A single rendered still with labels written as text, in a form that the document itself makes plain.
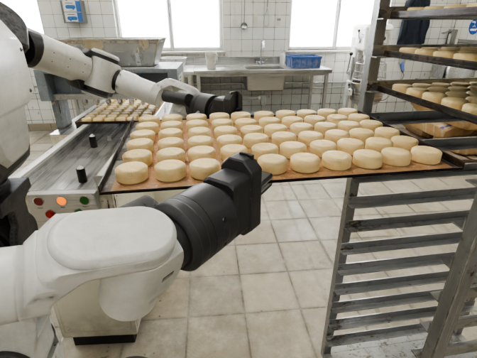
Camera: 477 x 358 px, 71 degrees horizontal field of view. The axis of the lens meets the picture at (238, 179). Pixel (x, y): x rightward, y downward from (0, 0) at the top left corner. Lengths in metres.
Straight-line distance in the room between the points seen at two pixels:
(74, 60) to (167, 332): 1.32
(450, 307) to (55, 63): 1.06
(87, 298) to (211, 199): 1.30
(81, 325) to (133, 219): 1.46
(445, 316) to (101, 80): 1.03
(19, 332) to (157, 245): 0.69
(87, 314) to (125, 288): 1.36
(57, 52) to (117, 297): 0.75
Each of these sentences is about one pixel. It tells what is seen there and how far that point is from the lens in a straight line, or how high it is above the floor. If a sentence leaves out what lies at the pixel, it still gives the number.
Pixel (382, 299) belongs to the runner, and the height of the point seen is 0.42.
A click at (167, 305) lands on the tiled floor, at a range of 1.97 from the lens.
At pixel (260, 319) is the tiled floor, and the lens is 1.87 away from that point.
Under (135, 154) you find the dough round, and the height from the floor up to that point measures 1.18.
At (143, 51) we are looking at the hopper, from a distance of 1.89.
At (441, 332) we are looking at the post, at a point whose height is 0.80.
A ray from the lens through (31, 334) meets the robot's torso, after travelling 0.97.
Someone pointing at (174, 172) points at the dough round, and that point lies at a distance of 0.52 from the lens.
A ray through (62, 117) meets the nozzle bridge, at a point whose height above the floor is 0.91.
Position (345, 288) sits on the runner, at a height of 0.50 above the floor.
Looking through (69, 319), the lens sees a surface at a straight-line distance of 1.76.
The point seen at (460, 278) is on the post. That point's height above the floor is 0.95.
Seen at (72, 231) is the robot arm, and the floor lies 1.22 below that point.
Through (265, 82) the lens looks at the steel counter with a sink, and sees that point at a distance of 4.38.
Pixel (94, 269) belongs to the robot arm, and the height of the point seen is 1.20.
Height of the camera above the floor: 1.39
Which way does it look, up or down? 25 degrees down
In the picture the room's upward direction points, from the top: straight up
